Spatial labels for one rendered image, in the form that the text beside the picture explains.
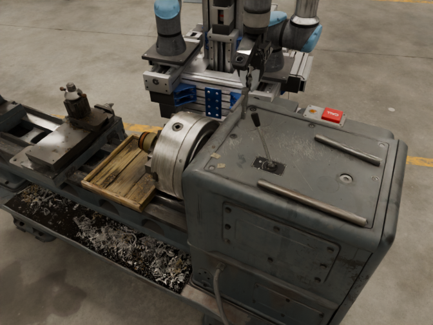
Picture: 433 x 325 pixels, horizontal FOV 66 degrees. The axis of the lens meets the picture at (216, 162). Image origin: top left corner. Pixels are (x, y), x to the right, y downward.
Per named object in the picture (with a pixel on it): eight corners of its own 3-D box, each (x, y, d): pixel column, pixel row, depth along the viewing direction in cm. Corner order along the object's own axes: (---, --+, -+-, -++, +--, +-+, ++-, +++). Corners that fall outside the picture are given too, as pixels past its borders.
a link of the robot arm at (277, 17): (263, 35, 157) (265, 6, 147) (290, 42, 152) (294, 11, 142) (251, 46, 149) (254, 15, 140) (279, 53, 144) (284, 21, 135)
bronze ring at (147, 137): (168, 131, 129) (148, 124, 132) (154, 145, 123) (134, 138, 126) (171, 149, 135) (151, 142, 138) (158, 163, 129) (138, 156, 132)
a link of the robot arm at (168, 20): (155, 35, 158) (151, 5, 149) (158, 23, 168) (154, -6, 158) (181, 34, 158) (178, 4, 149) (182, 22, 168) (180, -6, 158)
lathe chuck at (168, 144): (218, 153, 145) (210, 98, 120) (182, 213, 129) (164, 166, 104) (199, 147, 148) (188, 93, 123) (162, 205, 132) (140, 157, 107)
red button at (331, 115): (342, 115, 115) (343, 111, 113) (338, 126, 111) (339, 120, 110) (324, 111, 117) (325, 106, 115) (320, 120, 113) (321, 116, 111)
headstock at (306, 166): (373, 207, 135) (412, 131, 107) (350, 317, 104) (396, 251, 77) (238, 161, 154) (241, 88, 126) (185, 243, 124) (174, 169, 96)
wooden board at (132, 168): (186, 157, 156) (185, 150, 153) (140, 213, 133) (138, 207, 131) (133, 138, 166) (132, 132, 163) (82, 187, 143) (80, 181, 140)
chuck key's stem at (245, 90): (245, 120, 112) (247, 91, 104) (238, 118, 113) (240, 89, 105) (247, 117, 113) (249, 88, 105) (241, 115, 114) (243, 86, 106)
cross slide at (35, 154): (119, 117, 169) (117, 109, 165) (55, 172, 142) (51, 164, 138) (93, 108, 174) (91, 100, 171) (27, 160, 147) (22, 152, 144)
